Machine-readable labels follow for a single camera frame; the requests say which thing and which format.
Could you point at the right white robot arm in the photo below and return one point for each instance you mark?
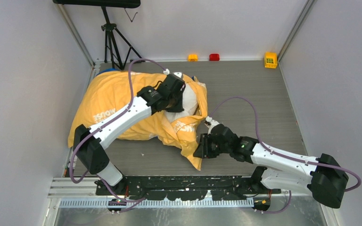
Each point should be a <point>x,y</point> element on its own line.
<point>277,169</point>

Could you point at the white pillow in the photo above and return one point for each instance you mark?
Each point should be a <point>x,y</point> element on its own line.
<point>189,105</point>

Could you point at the yellow green toy block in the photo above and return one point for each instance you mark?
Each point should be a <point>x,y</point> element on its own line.
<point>270,60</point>

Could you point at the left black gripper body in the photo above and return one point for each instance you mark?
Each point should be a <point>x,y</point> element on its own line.
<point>176,103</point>

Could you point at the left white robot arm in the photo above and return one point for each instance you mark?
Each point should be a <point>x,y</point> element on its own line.
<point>90,143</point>

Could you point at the small yellow toy block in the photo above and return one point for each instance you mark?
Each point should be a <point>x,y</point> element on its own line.
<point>192,58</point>

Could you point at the blue cloth piece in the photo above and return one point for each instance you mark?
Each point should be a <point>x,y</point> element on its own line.
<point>104,71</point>

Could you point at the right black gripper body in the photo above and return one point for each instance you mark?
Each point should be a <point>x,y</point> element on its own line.
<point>214,149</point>

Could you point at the orange pillowcase with white print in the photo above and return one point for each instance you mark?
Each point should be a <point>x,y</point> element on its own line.
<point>109,92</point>

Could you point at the white slotted cable duct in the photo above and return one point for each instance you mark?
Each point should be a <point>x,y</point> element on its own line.
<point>109,203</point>

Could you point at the red toy block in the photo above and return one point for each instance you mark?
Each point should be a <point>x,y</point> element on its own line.
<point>214,57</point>

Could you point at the black panel on tripod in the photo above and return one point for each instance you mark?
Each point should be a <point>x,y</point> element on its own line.
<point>102,3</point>

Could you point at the black tripod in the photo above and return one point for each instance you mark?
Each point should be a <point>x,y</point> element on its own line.
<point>111,49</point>

